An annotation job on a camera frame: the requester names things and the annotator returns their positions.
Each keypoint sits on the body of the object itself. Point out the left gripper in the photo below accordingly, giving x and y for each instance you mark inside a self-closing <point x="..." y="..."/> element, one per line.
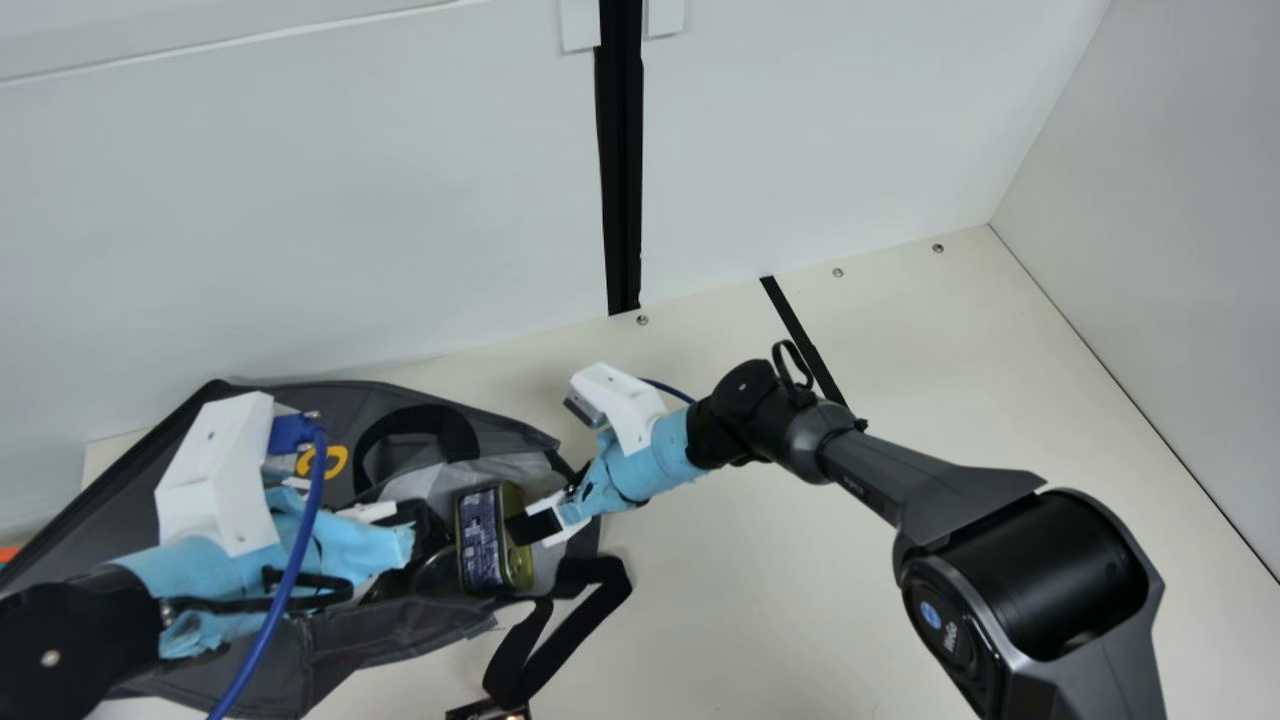
<point x="210" y="570"/>

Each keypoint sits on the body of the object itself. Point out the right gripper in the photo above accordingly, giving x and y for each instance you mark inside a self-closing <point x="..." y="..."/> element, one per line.
<point x="640" y="470"/>

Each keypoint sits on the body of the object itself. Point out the rectangular tin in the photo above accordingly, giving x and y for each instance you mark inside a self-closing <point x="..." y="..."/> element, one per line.
<point x="480" y="540"/>

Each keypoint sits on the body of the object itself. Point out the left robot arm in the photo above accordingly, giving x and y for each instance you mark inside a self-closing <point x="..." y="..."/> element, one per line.
<point x="60" y="640"/>

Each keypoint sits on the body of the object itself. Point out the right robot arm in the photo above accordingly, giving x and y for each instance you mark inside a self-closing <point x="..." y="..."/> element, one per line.
<point x="1000" y="560"/>

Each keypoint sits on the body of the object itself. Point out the black strip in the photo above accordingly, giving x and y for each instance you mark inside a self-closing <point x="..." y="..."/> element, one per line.
<point x="795" y="325"/>

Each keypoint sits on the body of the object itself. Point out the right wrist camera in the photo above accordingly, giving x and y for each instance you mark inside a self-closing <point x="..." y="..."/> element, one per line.
<point x="620" y="400"/>

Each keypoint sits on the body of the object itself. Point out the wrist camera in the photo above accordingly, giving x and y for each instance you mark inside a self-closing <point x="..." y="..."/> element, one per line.
<point x="215" y="470"/>
<point x="620" y="400"/>

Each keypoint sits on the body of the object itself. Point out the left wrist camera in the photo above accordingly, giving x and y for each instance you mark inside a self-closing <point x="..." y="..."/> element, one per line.
<point x="215" y="470"/>

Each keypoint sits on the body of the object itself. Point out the black post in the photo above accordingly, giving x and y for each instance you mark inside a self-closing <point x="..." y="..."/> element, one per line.
<point x="620" y="150"/>

